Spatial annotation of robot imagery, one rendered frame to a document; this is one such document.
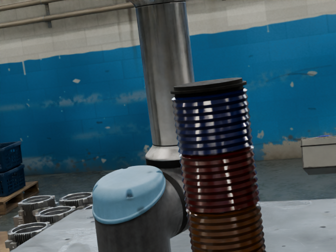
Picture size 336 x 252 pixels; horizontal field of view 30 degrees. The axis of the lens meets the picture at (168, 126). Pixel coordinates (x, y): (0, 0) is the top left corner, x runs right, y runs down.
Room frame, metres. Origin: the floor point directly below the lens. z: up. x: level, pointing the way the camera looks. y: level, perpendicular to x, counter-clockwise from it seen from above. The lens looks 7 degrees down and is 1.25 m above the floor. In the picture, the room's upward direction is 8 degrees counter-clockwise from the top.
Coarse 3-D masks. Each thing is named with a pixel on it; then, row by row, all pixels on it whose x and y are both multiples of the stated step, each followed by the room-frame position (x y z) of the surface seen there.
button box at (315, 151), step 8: (328, 136) 0.98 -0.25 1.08; (304, 144) 0.99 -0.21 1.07; (312, 144) 0.98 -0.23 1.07; (320, 144) 0.98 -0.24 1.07; (328, 144) 0.97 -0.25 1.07; (304, 152) 0.98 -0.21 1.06; (312, 152) 0.98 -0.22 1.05; (320, 152) 0.97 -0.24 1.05; (328, 152) 0.97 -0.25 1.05; (304, 160) 0.98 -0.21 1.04; (312, 160) 0.97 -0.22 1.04; (320, 160) 0.97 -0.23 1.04; (328, 160) 0.96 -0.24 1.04; (304, 168) 0.97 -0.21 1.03; (312, 168) 0.97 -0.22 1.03; (320, 168) 0.97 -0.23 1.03; (328, 168) 0.97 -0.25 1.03
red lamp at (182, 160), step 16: (192, 160) 0.47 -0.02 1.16; (208, 160) 0.46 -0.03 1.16; (224, 160) 0.46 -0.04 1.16; (240, 160) 0.46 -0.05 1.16; (192, 176) 0.47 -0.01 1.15; (208, 176) 0.46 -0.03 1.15; (224, 176) 0.46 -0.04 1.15; (240, 176) 0.46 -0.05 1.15; (256, 176) 0.48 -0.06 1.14; (192, 192) 0.47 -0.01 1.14; (208, 192) 0.46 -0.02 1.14; (224, 192) 0.46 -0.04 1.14; (240, 192) 0.46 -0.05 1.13; (256, 192) 0.47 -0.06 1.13; (192, 208) 0.47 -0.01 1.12; (208, 208) 0.46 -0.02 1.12; (224, 208) 0.46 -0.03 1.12; (240, 208) 0.46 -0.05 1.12
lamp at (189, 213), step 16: (256, 208) 0.47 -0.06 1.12; (192, 224) 0.47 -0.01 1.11; (208, 224) 0.46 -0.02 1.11; (224, 224) 0.46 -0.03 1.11; (240, 224) 0.46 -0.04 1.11; (256, 224) 0.47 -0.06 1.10; (192, 240) 0.48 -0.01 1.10; (208, 240) 0.46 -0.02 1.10; (224, 240) 0.46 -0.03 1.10; (240, 240) 0.46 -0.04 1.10; (256, 240) 0.47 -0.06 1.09
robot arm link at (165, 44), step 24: (144, 0) 1.02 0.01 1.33; (168, 0) 1.02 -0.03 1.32; (144, 24) 1.03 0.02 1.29; (168, 24) 1.02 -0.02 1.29; (144, 48) 1.04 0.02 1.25; (168, 48) 1.02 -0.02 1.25; (144, 72) 1.05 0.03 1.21; (168, 72) 1.02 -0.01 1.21; (192, 72) 1.05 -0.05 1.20; (168, 96) 1.02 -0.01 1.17; (168, 120) 1.03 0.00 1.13; (168, 144) 1.03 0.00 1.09; (168, 168) 1.02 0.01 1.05
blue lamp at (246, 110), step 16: (208, 96) 0.46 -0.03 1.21; (224, 96) 0.46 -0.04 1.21; (240, 96) 0.47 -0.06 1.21; (176, 112) 0.48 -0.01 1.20; (192, 112) 0.46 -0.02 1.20; (208, 112) 0.46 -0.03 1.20; (224, 112) 0.46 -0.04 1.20; (240, 112) 0.46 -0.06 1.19; (176, 128) 0.48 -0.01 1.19; (192, 128) 0.46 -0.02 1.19; (208, 128) 0.46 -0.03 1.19; (224, 128) 0.46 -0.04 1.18; (240, 128) 0.46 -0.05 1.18; (192, 144) 0.46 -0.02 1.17; (208, 144) 0.46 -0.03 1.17; (224, 144) 0.46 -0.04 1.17; (240, 144) 0.46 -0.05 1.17
